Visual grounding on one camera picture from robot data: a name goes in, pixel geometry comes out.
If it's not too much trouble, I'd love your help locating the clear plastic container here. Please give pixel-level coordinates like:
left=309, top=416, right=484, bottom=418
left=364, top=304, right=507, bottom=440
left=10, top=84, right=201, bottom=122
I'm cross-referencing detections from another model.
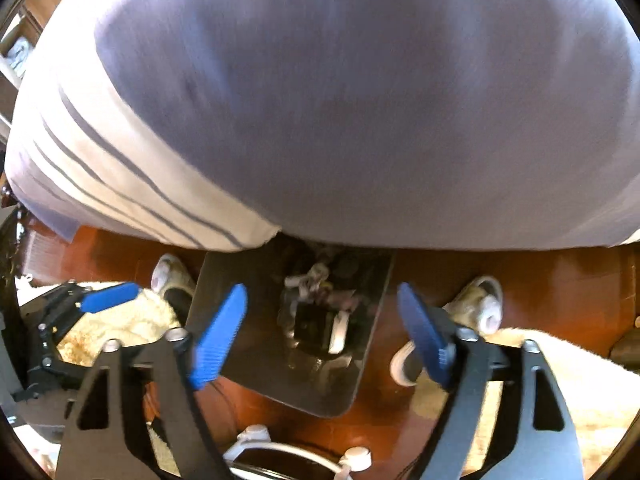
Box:
left=277, top=300, right=301, bottom=341

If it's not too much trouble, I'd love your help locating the black box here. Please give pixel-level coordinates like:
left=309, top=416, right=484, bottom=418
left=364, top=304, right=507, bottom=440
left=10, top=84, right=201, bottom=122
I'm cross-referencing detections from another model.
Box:
left=294, top=304, right=341, bottom=356

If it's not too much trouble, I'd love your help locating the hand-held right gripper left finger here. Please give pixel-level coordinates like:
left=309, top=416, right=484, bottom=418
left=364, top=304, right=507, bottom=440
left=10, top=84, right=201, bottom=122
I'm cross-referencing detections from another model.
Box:
left=54, top=283, right=249, bottom=480

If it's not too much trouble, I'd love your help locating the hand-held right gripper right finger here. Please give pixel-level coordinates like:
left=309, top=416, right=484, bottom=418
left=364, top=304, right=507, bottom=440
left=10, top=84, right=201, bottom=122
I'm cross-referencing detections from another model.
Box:
left=396, top=282, right=586, bottom=480

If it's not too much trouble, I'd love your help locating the person's white slipper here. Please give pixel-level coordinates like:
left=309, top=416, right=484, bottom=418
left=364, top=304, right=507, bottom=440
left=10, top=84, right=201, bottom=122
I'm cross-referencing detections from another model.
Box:
left=390, top=275, right=504, bottom=387
left=151, top=254, right=197, bottom=306

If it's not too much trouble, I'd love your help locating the white plastic ring frame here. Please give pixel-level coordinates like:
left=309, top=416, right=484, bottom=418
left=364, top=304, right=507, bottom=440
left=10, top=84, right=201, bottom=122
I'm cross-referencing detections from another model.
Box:
left=222, top=424, right=373, bottom=480

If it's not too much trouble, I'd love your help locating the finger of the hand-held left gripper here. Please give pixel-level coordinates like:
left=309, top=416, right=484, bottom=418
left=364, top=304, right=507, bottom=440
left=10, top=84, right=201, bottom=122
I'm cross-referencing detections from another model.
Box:
left=40, top=281, right=142, bottom=334

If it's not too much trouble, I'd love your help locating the blue white striped bed cover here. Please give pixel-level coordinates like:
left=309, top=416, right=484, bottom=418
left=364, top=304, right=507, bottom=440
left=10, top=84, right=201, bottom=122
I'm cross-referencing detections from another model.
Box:
left=4, top=0, right=640, bottom=252

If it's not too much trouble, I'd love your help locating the black rectangular bin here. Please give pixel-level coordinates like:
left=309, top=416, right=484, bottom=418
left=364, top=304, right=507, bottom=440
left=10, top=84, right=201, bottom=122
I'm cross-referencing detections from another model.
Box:
left=186, top=249, right=397, bottom=418

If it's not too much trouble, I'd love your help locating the person's left white slipper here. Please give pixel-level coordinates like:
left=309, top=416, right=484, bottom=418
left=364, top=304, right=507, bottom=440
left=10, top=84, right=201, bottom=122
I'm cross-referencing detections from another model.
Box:
left=151, top=254, right=197, bottom=306

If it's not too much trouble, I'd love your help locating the person's right white slipper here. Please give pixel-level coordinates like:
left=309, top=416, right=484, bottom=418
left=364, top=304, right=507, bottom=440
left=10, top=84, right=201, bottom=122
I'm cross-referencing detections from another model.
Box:
left=390, top=275, right=504, bottom=387

